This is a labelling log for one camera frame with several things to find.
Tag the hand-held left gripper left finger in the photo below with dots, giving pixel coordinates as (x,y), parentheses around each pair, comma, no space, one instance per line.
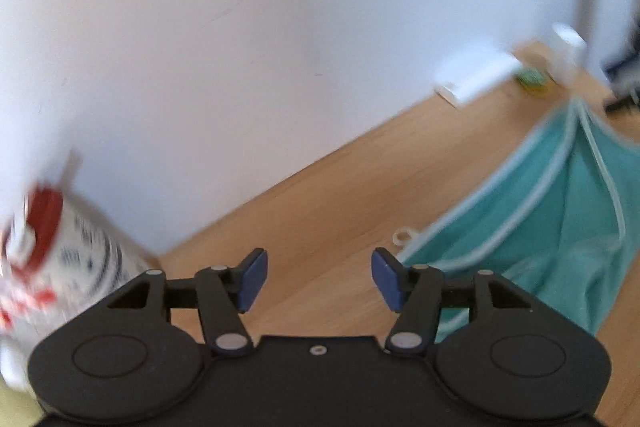
(252,279)

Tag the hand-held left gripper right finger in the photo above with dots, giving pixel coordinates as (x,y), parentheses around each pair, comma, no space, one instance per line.
(387,279)

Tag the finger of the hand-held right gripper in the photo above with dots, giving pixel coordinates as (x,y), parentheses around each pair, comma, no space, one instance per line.
(627,69)
(627,103)

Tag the teal towel white trim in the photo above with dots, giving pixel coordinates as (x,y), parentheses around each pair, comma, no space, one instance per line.
(540,227)

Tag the white pill bottle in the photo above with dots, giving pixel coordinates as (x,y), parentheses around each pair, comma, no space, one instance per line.
(567,54)

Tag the green round tin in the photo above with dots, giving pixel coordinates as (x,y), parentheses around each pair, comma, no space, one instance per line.
(531,80)

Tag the white tissue pack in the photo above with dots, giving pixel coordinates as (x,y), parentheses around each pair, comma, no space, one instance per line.
(475,74)

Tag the floral tumbler red lid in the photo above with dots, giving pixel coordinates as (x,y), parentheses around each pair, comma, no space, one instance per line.
(65,267)

